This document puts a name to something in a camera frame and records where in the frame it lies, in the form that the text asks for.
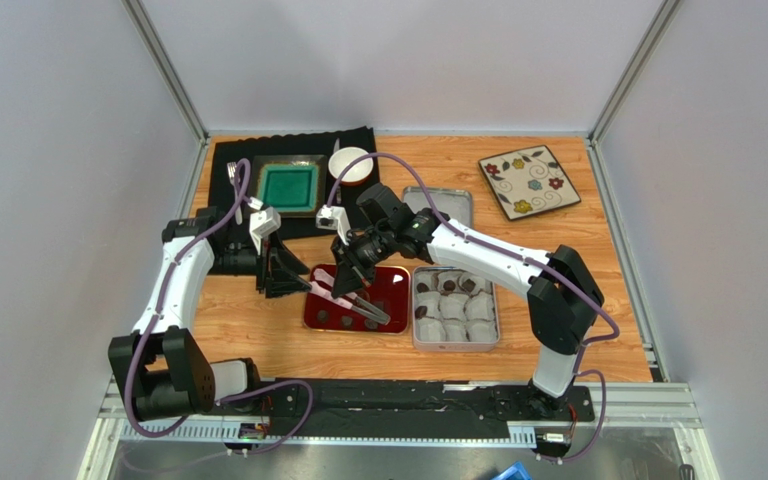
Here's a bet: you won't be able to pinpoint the silver tin with paper cups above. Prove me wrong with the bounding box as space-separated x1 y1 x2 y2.
411 267 501 353

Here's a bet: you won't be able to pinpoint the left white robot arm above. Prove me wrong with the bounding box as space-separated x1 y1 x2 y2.
108 207 309 424

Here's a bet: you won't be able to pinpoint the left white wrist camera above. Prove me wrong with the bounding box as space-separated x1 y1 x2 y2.
248 197 281 255

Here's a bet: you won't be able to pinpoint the silver fork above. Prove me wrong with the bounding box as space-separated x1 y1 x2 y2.
226 163 243 225

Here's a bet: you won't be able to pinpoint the green square plate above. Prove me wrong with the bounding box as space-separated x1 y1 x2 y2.
247 155 327 218

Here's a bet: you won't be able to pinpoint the silver tin lid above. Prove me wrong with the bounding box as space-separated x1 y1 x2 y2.
401 186 474 228

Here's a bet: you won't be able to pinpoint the floral square plate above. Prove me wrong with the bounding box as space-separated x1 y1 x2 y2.
478 145 581 221

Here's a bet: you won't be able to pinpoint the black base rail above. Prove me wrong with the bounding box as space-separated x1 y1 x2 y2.
212 379 599 447

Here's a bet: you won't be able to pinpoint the blue plastic bin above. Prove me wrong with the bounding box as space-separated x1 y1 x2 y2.
492 461 532 480

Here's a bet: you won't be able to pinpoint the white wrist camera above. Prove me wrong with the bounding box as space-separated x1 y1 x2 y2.
248 197 281 255
315 205 351 245

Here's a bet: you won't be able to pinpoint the white bowl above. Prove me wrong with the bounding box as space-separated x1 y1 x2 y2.
327 146 375 187

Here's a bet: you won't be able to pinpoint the pink handled metal tongs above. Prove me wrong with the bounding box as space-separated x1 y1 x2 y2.
309 268 391 325

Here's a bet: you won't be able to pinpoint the red lacquer tray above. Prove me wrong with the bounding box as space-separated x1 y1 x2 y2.
303 264 411 334

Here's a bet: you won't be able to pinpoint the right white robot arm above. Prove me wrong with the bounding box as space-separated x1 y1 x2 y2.
316 184 604 399

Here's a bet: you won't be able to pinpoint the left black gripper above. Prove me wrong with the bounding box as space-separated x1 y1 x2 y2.
207 230 311 300

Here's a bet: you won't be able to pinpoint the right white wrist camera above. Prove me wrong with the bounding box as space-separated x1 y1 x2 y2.
315 205 351 245

